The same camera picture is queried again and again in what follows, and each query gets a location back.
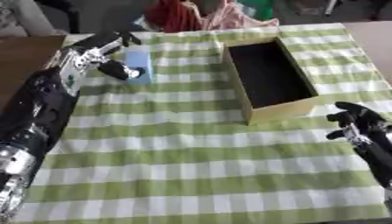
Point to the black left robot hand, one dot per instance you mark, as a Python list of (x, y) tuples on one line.
[(116, 69)]

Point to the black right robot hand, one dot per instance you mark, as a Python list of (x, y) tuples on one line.
[(363, 116)]

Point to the light blue rectangular block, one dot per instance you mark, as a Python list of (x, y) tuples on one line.
[(138, 57)]

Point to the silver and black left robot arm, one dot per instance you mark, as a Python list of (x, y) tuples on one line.
[(35, 116)]

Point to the tan cardboard box black inside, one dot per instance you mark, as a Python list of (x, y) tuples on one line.
[(270, 75)]

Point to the green object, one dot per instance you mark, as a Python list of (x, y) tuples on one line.
[(259, 8)]

